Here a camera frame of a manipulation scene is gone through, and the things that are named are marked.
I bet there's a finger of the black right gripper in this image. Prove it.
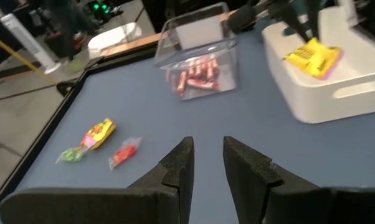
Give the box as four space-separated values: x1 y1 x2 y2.
268 2 311 44
305 0 321 40

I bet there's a white tower fan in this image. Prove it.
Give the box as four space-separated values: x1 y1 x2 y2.
0 12 61 75

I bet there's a black corner bracket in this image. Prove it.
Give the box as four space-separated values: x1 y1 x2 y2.
55 80 78 98

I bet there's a clear plastic container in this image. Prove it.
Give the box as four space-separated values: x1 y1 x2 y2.
153 2 238 101

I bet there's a green Jolly Rancher candy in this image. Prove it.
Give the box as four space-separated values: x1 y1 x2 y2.
55 145 90 165

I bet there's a red Jolly Rancher candy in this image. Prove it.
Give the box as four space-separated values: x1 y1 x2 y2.
108 136 143 171

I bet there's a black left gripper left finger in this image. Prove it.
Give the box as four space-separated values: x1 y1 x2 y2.
126 136 196 224

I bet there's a black aluminium table frame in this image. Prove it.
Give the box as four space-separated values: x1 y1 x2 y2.
0 46 163 215

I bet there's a yellow power cable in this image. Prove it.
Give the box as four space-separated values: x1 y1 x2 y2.
0 30 56 85

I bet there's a white plastic bin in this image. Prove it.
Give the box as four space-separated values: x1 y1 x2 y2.
261 6 375 124

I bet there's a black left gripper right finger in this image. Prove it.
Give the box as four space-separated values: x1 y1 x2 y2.
223 136 321 224

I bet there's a yellow Sour Patch packet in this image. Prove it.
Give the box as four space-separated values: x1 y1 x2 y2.
80 118 117 150
283 37 343 80

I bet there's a white rounded container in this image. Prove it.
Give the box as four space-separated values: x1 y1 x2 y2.
87 22 143 60

